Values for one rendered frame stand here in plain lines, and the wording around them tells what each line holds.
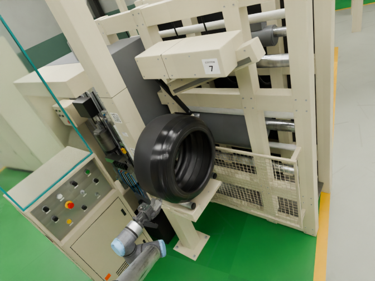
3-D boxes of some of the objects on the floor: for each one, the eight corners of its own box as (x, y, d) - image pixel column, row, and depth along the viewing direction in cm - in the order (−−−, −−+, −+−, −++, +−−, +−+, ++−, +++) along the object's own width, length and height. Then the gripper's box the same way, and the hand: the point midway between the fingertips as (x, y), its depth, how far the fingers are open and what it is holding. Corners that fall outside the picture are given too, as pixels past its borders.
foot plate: (173, 249, 247) (172, 248, 246) (188, 227, 263) (187, 226, 261) (195, 261, 231) (194, 259, 230) (210, 236, 246) (209, 235, 245)
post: (182, 246, 247) (1, -74, 109) (190, 235, 255) (29, -78, 117) (193, 251, 239) (12, -87, 101) (200, 240, 246) (42, -90, 109)
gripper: (139, 222, 136) (163, 193, 148) (128, 217, 142) (152, 189, 154) (145, 231, 141) (168, 203, 153) (134, 226, 146) (157, 199, 158)
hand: (160, 200), depth 154 cm, fingers closed
